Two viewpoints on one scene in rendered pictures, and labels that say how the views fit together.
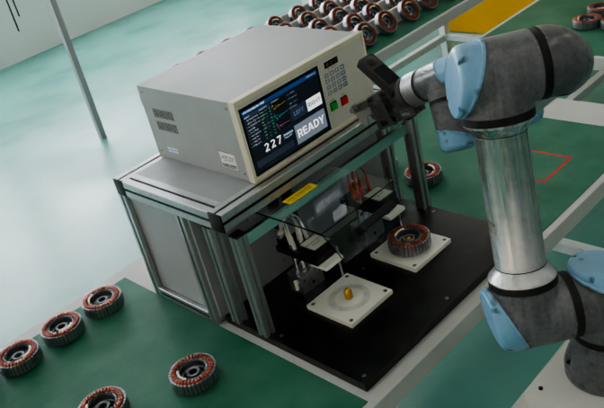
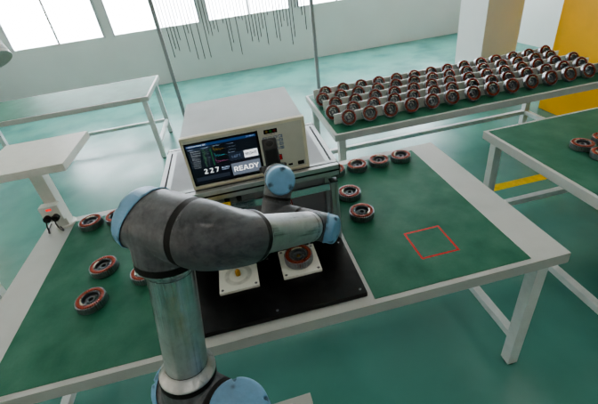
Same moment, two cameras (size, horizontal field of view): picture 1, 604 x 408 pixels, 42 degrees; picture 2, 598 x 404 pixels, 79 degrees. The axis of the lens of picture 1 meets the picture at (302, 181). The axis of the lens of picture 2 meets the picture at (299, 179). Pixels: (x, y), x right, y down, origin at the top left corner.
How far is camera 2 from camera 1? 1.17 m
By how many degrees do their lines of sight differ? 27
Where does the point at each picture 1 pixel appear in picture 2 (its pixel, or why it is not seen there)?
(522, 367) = (399, 344)
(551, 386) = not seen: outside the picture
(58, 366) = not seen: hidden behind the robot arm
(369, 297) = (246, 281)
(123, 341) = not seen: hidden behind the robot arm
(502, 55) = (139, 218)
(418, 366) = (223, 344)
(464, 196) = (368, 240)
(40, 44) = (333, 51)
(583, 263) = (228, 392)
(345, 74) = (283, 141)
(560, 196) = (419, 276)
